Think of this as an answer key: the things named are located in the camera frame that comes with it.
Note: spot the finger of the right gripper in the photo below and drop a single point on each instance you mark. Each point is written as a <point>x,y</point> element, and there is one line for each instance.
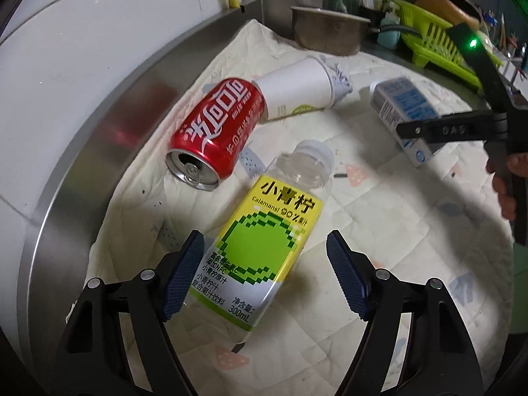
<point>468,126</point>

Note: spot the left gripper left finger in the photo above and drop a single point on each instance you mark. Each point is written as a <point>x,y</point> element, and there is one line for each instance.
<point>92,359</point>

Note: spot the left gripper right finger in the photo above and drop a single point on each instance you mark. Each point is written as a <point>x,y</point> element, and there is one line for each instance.
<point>440,358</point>

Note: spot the blue white milk carton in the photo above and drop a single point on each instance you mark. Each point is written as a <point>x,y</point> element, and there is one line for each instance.
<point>398,100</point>

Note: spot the white paper cup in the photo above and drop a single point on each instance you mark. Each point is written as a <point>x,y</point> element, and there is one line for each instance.
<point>298,88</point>

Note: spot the lime juice plastic bottle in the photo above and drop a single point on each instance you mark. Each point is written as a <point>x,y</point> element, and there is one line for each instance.
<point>247,263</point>

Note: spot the red cola can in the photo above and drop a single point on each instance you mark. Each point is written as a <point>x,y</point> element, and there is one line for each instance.
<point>203,151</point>

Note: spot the person's right hand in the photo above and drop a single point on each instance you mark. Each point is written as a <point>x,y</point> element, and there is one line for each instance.
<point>518,166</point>

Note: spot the lime green dish rack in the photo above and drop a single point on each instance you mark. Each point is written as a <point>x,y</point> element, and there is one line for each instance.
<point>434,46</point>

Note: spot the brown upturned bowl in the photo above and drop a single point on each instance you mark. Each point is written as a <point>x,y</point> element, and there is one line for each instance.
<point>448,11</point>

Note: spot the metal pot with lid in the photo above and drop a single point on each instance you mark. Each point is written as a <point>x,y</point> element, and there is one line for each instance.
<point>330,32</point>

